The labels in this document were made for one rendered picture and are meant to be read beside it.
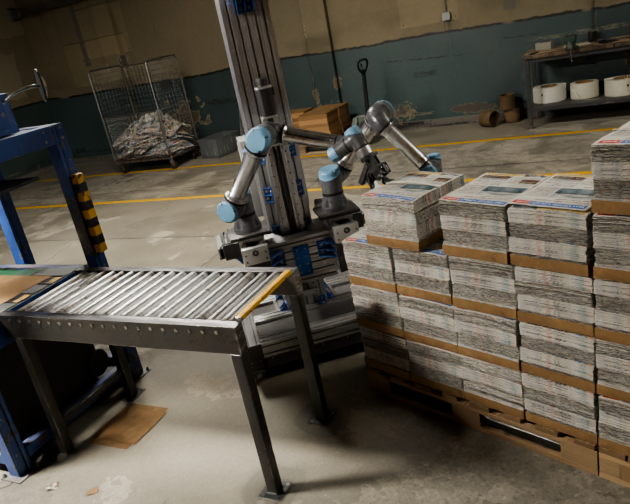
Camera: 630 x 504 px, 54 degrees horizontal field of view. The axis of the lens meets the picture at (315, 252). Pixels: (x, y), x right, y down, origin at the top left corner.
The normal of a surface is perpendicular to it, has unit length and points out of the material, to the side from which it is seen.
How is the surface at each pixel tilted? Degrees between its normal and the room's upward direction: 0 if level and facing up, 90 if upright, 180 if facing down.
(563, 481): 0
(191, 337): 90
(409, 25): 90
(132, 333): 90
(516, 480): 0
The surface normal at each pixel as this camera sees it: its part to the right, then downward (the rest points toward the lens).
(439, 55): -0.41, 0.40
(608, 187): -0.70, 0.36
